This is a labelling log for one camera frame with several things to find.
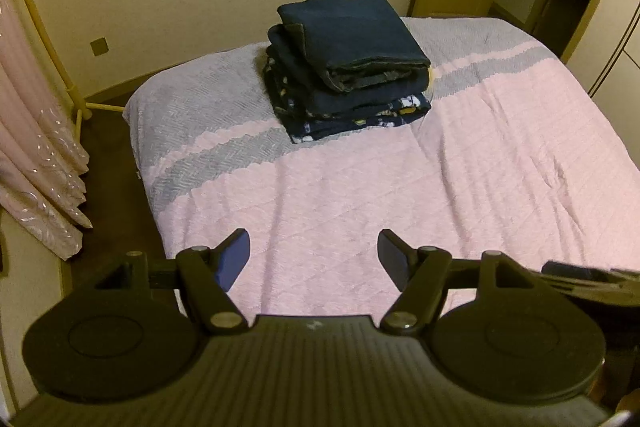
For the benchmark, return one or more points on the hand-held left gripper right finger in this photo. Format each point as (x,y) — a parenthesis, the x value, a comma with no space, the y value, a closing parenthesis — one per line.
(392,257)

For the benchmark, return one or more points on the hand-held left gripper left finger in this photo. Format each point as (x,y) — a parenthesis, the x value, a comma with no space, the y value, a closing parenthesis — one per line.
(232,257)

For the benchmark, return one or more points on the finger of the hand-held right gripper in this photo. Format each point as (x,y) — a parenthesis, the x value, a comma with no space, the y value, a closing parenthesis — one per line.
(575,270)

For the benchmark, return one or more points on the pink and grey striped blanket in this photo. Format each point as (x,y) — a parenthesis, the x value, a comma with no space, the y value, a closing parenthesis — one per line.
(350,187)

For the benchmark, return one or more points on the navy printed folded garment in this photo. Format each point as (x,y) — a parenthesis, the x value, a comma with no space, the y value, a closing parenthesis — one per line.
(310,129)

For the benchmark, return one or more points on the dark blue folded garment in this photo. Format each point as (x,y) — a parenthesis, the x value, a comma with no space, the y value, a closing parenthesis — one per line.
(320,99)

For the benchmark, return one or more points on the pink curtain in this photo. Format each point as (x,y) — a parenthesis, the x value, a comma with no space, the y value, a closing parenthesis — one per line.
(35,132)

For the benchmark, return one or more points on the cream wardrobe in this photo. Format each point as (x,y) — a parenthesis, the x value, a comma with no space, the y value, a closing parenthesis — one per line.
(615,22)

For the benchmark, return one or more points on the yellow wooden coat rack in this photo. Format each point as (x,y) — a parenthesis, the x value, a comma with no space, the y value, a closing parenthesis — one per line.
(47,34)

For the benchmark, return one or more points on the wall outlet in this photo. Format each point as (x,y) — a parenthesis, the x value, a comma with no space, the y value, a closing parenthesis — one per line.
(100,47)

